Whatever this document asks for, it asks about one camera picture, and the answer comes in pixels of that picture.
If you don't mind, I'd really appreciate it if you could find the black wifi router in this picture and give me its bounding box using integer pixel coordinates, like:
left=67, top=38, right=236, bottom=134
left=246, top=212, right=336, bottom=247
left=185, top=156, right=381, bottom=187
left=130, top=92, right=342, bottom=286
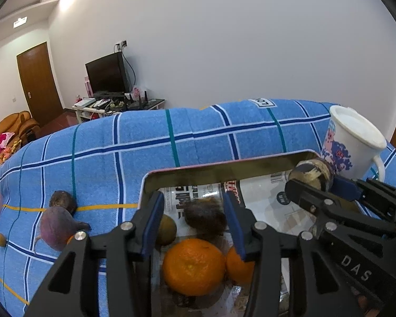
left=129, top=90, right=152, bottom=109

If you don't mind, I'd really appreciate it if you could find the brown wooden door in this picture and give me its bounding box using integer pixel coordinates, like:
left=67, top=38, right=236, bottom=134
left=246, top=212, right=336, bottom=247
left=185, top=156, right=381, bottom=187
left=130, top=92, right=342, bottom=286
left=16, top=42, right=64, bottom=127

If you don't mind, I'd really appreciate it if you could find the blue checked tablecloth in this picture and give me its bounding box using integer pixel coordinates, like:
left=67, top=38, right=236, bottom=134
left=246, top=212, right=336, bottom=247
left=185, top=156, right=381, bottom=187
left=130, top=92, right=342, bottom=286
left=0, top=98, right=396, bottom=307

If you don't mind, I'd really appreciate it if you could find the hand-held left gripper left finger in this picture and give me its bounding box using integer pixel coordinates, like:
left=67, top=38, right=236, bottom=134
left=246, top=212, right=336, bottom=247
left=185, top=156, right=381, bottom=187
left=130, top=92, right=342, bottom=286
left=25, top=191, right=166, bottom=317

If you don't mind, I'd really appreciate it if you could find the cut taro piece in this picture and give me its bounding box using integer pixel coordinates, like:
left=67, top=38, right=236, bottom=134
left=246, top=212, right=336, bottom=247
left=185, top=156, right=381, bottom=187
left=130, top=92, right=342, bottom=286
left=288, top=159, right=334, bottom=192

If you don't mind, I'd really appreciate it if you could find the orange leather sofa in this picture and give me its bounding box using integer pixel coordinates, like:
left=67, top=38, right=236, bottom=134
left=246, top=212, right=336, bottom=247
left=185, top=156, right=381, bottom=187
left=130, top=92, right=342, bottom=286
left=0, top=110, right=42, bottom=159

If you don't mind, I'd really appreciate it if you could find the white floral mug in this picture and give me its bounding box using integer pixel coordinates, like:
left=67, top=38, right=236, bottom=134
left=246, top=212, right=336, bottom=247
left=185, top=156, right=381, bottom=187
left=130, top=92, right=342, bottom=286
left=319, top=105, right=388, bottom=183

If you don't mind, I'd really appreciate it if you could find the pink tin box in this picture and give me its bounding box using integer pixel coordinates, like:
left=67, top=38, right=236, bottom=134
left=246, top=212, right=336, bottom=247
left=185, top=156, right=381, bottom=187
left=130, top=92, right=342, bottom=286
left=140, top=150, right=337, bottom=317

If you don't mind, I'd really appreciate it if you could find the black television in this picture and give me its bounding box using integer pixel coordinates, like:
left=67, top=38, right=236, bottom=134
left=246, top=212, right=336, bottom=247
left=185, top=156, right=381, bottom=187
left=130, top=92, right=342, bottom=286
left=85, top=52, right=126, bottom=95

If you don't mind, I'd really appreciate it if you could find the printed white packet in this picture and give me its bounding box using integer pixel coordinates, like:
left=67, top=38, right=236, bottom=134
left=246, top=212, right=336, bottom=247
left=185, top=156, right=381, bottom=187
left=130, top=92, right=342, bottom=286
left=162, top=172, right=317, bottom=238

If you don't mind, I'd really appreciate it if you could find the yellow-brown round fruit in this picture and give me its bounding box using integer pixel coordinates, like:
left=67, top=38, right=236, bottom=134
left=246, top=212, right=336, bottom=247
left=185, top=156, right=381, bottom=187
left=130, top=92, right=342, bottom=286
left=155, top=214, right=178, bottom=246

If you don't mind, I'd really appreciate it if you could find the purple radish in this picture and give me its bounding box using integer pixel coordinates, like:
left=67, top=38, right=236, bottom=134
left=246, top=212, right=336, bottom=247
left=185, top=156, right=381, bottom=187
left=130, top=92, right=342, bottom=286
left=33, top=206, right=91, bottom=255

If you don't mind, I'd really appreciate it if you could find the round dark brown taro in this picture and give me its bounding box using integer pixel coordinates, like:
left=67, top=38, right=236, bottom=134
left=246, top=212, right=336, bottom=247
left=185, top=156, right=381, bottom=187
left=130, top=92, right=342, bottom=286
left=49, top=190, right=77, bottom=215

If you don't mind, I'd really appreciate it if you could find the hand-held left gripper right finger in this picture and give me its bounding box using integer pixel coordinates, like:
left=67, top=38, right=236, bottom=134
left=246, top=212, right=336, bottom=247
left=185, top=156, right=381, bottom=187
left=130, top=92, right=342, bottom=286
left=223, top=192, right=360, bottom=317

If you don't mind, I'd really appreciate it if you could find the large orange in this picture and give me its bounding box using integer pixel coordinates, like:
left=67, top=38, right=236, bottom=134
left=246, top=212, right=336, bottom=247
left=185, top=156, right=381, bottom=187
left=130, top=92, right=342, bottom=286
left=162, top=238, right=227, bottom=297

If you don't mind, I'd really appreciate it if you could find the white television stand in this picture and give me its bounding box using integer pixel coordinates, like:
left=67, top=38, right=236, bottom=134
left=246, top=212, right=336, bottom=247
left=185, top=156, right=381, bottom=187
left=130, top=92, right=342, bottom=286
left=72, top=97, right=167, bottom=124

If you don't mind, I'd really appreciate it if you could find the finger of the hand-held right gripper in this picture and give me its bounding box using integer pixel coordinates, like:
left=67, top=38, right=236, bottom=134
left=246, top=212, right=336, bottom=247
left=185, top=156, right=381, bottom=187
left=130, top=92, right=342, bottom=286
left=335, top=176, right=396, bottom=225
left=285, top=179, right=396, bottom=238

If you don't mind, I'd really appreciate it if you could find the fuzzy dark brown taro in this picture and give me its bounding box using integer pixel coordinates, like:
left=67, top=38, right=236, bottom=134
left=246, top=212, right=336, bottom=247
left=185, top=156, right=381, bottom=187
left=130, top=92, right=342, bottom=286
left=183, top=198, right=228, bottom=238

